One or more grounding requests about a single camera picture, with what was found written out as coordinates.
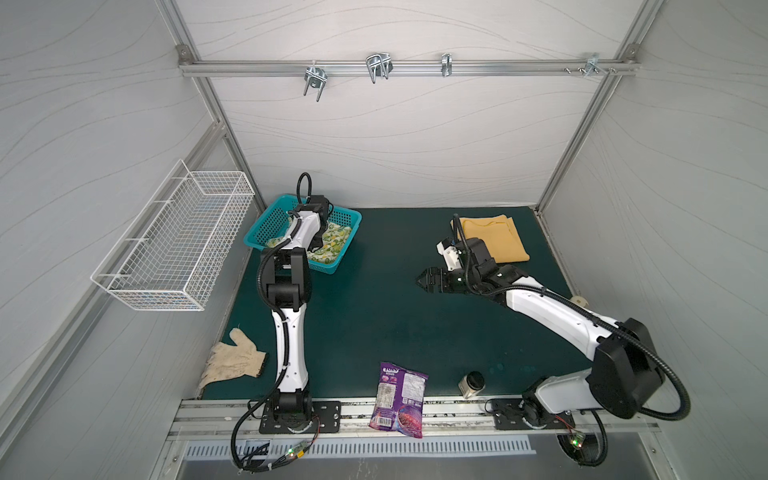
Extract teal plastic basket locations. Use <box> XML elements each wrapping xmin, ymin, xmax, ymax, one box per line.
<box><xmin>244</xmin><ymin>194</ymin><xmax>362</xmax><ymax>274</ymax></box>

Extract aluminium cross bar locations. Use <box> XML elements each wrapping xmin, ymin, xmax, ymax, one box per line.
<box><xmin>179</xmin><ymin>56</ymin><xmax>641</xmax><ymax>78</ymax></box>

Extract metal corner bracket bolts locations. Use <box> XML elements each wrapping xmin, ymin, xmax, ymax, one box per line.
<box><xmin>563</xmin><ymin>54</ymin><xmax>618</xmax><ymax>78</ymax></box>

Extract green table mat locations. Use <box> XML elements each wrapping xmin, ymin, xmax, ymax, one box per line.
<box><xmin>201</xmin><ymin>206</ymin><xmax>619</xmax><ymax>401</ymax></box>

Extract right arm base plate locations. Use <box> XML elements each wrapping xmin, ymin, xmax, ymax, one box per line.
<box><xmin>484</xmin><ymin>398</ymin><xmax>575</xmax><ymax>431</ymax></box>

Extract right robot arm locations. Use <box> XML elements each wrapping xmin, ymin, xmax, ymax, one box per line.
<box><xmin>416</xmin><ymin>218</ymin><xmax>692</xmax><ymax>429</ymax></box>

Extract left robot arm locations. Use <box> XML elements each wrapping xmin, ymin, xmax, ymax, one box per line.
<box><xmin>230</xmin><ymin>172</ymin><xmax>332</xmax><ymax>473</ymax></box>

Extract metal clamp right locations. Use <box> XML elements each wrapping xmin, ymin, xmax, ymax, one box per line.
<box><xmin>441</xmin><ymin>53</ymin><xmax>453</xmax><ymax>78</ymax></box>

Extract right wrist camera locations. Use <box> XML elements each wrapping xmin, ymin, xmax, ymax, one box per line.
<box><xmin>437</xmin><ymin>238</ymin><xmax>463</xmax><ymax>272</ymax></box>

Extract white wire basket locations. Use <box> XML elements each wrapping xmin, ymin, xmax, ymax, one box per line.
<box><xmin>90</xmin><ymin>160</ymin><xmax>254</xmax><ymax>312</ymax></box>

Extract small white bottle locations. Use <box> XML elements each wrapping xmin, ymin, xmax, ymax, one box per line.
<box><xmin>570</xmin><ymin>295</ymin><xmax>589</xmax><ymax>309</ymax></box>

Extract metal u-bolt clamp middle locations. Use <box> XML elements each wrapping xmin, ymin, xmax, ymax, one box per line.
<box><xmin>365</xmin><ymin>52</ymin><xmax>393</xmax><ymax>84</ymax></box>

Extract small black-lidded jar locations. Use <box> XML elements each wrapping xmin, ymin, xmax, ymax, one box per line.
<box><xmin>458</xmin><ymin>371</ymin><xmax>486</xmax><ymax>399</ymax></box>

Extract purple snack bag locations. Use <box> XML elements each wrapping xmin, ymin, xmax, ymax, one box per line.
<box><xmin>369</xmin><ymin>362</ymin><xmax>428</xmax><ymax>439</ymax></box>

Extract yellow skirt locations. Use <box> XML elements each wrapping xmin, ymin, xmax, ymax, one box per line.
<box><xmin>451</xmin><ymin>215</ymin><xmax>530</xmax><ymax>263</ymax></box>

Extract metal u-bolt clamp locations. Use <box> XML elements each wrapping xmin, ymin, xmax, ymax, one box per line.
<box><xmin>365</xmin><ymin>52</ymin><xmax>393</xmax><ymax>84</ymax></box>
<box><xmin>303</xmin><ymin>65</ymin><xmax>328</xmax><ymax>102</ymax></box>

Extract metal u-bolt clamp left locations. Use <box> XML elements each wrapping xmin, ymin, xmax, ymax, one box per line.
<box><xmin>303</xmin><ymin>65</ymin><xmax>328</xmax><ymax>102</ymax></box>

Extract green floral skirt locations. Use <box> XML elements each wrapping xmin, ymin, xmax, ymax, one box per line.
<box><xmin>266</xmin><ymin>221</ymin><xmax>354</xmax><ymax>265</ymax></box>

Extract beige work glove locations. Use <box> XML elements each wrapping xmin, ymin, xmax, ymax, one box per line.
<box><xmin>198</xmin><ymin>328</ymin><xmax>267</xmax><ymax>390</ymax></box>

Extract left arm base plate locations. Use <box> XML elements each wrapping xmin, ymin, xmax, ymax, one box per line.
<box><xmin>258</xmin><ymin>400</ymin><xmax>341</xmax><ymax>435</ymax></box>

